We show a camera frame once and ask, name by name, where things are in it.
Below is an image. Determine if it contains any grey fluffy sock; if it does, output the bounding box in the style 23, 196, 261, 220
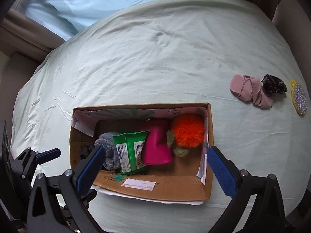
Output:
94, 131, 121, 171

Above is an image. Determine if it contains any green wet wipes pack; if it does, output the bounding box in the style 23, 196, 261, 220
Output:
112, 130, 150, 176

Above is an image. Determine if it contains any magenta zip pouch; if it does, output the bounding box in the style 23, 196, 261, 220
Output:
139, 118, 173, 166

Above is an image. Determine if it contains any orange fluffy pompom toy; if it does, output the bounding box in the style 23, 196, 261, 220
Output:
167, 114, 205, 158

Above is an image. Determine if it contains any brown cardboard box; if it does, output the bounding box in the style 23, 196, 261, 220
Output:
70, 103, 213, 203

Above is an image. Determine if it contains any glittery silver oval pad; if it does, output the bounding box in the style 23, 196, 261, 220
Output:
291, 81, 307, 115

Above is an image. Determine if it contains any pink fabric hair band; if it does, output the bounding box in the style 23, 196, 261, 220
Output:
229, 74, 273, 108

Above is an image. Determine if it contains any black scrunchie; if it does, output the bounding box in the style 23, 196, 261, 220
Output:
261, 74, 287, 95

